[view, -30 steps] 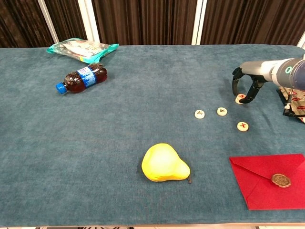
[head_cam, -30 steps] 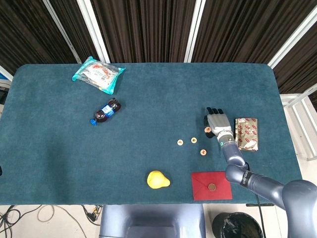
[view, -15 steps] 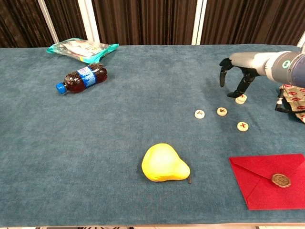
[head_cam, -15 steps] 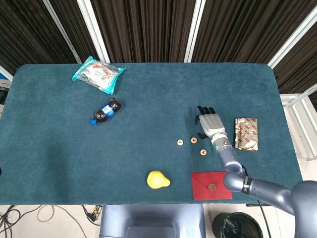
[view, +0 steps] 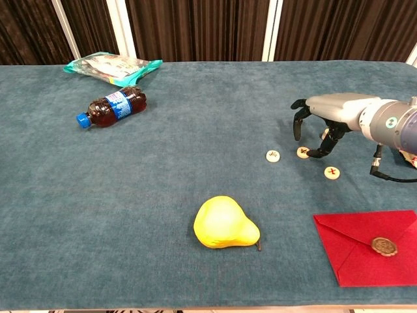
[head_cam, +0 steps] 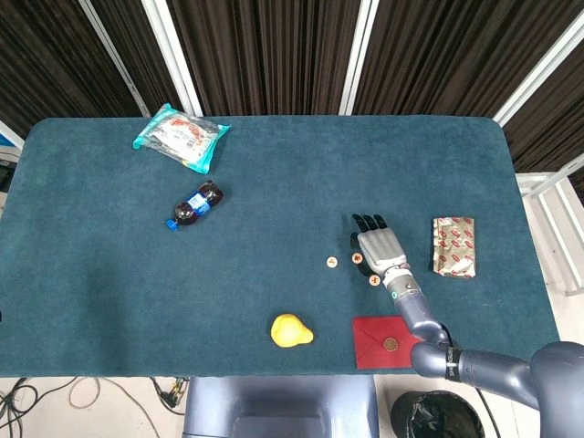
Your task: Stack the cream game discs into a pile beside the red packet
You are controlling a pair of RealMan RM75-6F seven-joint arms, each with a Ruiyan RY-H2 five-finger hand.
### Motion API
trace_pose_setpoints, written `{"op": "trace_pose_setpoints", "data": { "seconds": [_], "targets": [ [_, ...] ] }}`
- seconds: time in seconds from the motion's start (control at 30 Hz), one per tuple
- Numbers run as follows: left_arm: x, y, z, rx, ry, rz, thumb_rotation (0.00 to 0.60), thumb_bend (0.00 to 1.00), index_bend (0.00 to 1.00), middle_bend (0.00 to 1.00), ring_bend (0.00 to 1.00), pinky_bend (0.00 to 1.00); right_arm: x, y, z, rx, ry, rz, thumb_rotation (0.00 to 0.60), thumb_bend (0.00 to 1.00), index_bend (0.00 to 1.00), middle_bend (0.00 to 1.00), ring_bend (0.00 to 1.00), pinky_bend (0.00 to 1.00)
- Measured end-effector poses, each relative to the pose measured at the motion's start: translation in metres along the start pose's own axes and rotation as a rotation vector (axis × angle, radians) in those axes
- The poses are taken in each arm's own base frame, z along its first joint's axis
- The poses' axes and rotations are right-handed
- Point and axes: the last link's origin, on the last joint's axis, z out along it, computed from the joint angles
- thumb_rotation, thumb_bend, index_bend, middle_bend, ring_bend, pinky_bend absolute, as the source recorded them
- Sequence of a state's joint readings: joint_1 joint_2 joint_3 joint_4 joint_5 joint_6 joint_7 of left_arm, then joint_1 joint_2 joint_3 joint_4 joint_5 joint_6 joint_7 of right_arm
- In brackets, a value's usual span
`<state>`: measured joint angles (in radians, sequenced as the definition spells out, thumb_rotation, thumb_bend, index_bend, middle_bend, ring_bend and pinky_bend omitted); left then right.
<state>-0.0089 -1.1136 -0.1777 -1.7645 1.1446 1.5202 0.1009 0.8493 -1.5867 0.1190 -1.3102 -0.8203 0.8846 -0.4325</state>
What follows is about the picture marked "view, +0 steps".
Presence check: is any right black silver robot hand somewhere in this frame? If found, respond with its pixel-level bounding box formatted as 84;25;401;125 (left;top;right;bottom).
290;93;382;160

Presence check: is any patterned cloth pouch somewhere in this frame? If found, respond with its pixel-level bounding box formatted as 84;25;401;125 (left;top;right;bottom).
399;149;417;170

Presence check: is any red envelope gold seal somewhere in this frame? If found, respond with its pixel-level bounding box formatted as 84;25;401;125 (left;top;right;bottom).
312;209;417;288

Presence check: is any dark brown curtain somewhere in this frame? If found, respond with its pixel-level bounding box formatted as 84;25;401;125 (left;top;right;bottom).
0;0;417;66

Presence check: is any yellow pear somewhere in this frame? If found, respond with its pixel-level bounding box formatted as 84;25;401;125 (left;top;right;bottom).
193;195;263;252

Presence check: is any teal table cloth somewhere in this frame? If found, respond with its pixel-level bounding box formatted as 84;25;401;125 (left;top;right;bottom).
0;60;417;310

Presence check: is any cola bottle blue label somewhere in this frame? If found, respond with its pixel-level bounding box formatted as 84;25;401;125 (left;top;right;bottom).
76;85;148;130

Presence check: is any teal-edged snack bag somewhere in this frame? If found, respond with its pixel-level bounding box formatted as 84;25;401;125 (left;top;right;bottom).
63;51;164;88

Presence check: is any wide white frame post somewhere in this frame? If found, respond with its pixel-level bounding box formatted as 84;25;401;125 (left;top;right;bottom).
106;0;137;59
262;0;283;62
405;44;417;68

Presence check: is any thin white frame post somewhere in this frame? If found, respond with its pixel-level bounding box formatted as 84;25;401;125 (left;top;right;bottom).
51;0;81;60

